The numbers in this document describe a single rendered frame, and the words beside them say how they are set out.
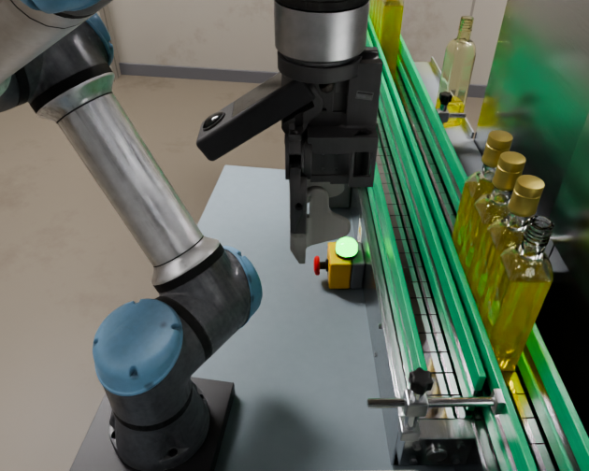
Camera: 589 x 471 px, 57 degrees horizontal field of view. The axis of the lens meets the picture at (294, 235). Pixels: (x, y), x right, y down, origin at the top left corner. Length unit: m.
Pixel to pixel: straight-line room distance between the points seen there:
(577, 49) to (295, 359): 0.69
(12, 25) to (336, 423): 0.72
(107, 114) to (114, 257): 1.70
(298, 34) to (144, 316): 0.45
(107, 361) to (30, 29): 0.41
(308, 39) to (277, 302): 0.74
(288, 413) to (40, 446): 1.13
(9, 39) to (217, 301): 0.43
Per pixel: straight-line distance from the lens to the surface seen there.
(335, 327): 1.06
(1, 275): 2.54
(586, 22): 0.99
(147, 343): 0.73
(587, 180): 0.88
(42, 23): 0.48
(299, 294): 1.12
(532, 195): 0.75
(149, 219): 0.77
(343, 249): 1.07
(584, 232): 0.89
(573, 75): 1.01
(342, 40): 0.44
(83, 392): 2.00
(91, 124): 0.77
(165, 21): 3.83
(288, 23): 0.44
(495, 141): 0.84
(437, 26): 3.59
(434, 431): 0.80
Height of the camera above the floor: 1.55
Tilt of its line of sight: 40 degrees down
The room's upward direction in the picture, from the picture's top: straight up
